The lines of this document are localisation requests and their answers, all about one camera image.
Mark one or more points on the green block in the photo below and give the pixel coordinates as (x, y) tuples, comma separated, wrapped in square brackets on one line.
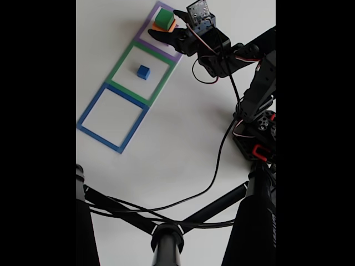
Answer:
[(163, 18)]

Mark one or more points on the small blue cube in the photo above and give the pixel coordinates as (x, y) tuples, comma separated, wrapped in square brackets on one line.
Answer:
[(142, 71)]

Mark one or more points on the orange block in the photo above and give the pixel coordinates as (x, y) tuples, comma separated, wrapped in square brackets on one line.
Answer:
[(172, 27)]

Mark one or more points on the red clamp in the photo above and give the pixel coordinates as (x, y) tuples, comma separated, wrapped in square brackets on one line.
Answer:
[(260, 152)]

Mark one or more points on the black tripod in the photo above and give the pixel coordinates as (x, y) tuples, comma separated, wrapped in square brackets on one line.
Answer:
[(166, 243)]

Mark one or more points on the dark gripper camera box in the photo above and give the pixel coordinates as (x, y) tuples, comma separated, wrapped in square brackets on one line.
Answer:
[(199, 14)]

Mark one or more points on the purple square frame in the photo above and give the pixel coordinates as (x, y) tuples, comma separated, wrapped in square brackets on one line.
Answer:
[(155, 49)]

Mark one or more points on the green square frame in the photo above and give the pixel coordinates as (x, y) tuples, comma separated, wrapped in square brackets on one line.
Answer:
[(121, 62)]

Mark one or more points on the blue square frame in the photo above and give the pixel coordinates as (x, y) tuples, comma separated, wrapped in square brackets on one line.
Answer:
[(100, 139)]

